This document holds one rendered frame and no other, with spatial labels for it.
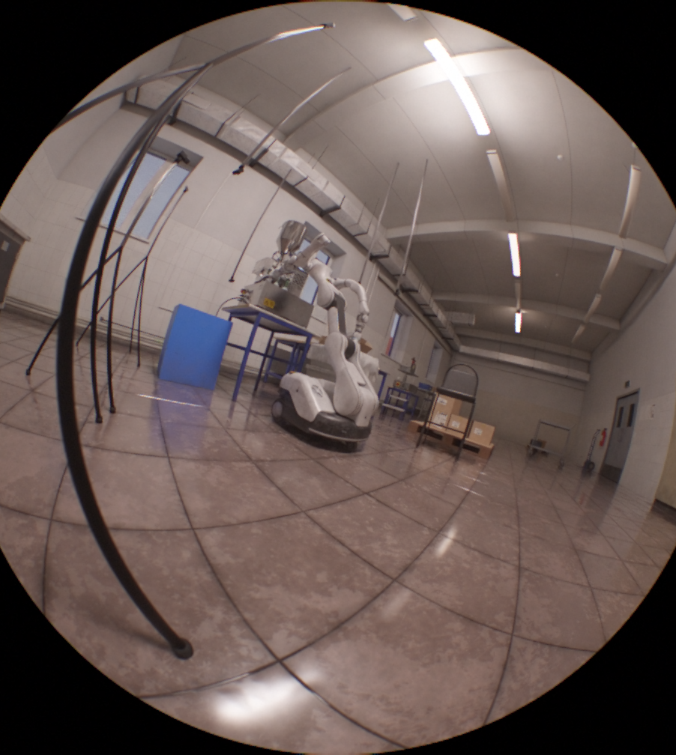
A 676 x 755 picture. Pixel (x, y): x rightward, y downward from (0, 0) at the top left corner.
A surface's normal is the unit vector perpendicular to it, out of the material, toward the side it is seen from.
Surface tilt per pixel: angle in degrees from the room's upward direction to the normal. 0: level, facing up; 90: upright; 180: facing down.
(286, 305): 90
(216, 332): 90
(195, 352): 90
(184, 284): 90
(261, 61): 180
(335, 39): 180
